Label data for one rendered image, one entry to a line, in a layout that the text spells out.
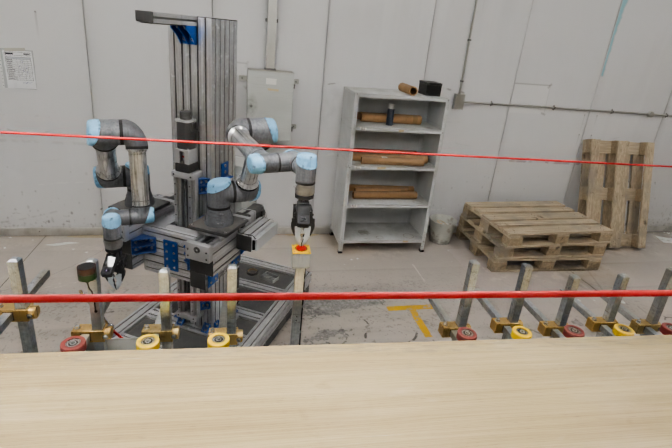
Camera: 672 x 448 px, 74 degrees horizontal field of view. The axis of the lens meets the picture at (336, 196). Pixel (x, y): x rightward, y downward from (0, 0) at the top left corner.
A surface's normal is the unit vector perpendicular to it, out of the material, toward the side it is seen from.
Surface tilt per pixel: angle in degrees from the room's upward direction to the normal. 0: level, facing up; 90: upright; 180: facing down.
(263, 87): 90
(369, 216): 90
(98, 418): 0
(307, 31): 90
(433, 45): 90
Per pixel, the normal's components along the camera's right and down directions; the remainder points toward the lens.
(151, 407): 0.09, -0.94
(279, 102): 0.21, 0.36
